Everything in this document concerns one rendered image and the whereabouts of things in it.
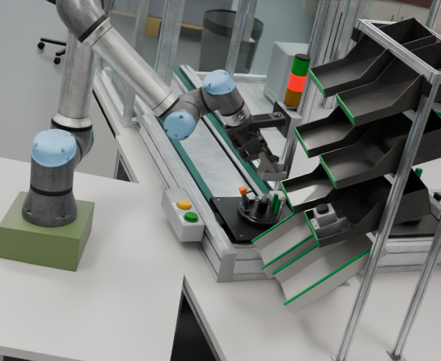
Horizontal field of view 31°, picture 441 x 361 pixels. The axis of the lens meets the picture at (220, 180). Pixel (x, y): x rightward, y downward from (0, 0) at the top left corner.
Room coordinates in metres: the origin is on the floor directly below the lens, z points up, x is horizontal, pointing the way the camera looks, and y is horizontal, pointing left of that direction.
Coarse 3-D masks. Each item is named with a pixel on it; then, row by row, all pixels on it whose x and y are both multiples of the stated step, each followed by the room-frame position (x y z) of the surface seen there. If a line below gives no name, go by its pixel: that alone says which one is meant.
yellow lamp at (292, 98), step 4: (288, 88) 2.33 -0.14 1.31; (288, 92) 2.32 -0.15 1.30; (292, 92) 2.32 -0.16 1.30; (296, 92) 2.32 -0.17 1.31; (300, 92) 2.32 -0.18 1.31; (288, 96) 2.32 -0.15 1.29; (292, 96) 2.32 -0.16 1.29; (296, 96) 2.32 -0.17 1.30; (300, 96) 2.32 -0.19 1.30; (284, 100) 2.33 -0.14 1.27; (288, 100) 2.32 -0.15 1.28; (292, 100) 2.31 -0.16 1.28; (296, 100) 2.32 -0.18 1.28; (300, 100) 2.33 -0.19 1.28; (288, 104) 2.32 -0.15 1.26; (292, 104) 2.31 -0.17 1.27; (296, 104) 2.32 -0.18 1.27
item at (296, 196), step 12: (288, 180) 1.91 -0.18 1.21; (300, 180) 1.91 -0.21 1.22; (312, 180) 1.91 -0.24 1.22; (324, 180) 1.90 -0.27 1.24; (288, 192) 1.88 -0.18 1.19; (300, 192) 1.87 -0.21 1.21; (312, 192) 1.86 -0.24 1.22; (324, 192) 1.85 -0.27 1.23; (336, 192) 1.81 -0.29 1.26; (300, 204) 1.78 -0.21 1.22; (312, 204) 1.79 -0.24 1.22
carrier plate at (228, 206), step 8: (216, 200) 2.16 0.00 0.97; (224, 200) 2.17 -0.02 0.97; (232, 200) 2.18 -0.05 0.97; (240, 200) 2.19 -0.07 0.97; (216, 208) 2.12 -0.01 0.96; (224, 208) 2.12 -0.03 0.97; (232, 208) 2.13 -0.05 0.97; (288, 208) 2.20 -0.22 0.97; (224, 216) 2.07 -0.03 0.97; (232, 216) 2.08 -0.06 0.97; (232, 224) 2.04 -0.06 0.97; (240, 224) 2.05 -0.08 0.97; (232, 232) 2.00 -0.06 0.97; (240, 232) 2.00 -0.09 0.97; (248, 232) 2.01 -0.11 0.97; (256, 232) 2.02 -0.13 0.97; (240, 240) 1.96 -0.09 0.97; (248, 240) 1.97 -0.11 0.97
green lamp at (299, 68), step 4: (296, 60) 2.32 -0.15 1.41; (300, 60) 2.32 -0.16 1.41; (296, 64) 2.32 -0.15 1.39; (300, 64) 2.32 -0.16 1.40; (304, 64) 2.32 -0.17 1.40; (308, 64) 2.32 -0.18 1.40; (292, 68) 2.33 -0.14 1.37; (296, 68) 2.32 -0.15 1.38; (300, 68) 2.31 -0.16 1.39; (304, 68) 2.32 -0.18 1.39; (308, 68) 2.33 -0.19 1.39; (292, 72) 2.33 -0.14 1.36; (296, 72) 2.32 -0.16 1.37; (300, 72) 2.31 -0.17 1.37; (304, 72) 2.32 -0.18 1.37; (300, 76) 2.32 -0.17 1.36; (304, 76) 2.32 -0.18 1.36
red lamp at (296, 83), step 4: (292, 76) 2.32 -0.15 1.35; (296, 76) 2.32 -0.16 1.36; (292, 80) 2.32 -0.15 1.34; (296, 80) 2.31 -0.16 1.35; (300, 80) 2.32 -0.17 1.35; (304, 80) 2.33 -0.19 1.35; (288, 84) 2.34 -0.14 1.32; (292, 84) 2.32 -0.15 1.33; (296, 84) 2.31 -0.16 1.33; (300, 84) 2.32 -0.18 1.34; (304, 84) 2.33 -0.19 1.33; (292, 88) 2.32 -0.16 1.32; (296, 88) 2.32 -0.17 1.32; (300, 88) 2.32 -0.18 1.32
